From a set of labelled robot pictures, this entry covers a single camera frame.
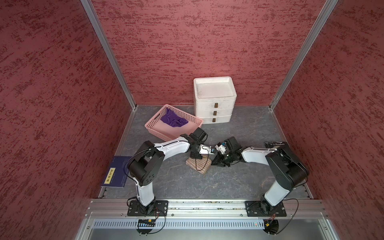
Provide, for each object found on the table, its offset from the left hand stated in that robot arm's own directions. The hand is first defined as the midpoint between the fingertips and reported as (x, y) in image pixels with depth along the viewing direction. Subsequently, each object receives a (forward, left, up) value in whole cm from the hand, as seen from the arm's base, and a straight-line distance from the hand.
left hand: (198, 151), depth 92 cm
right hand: (-9, -8, -2) cm, 12 cm away
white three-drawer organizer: (+25, -10, +21) cm, 34 cm away
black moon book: (+6, -51, -2) cm, 51 cm away
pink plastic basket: (+15, +23, -2) cm, 27 cm away
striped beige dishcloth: (-10, -2, 0) cm, 10 cm away
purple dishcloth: (+26, +19, 0) cm, 32 cm away
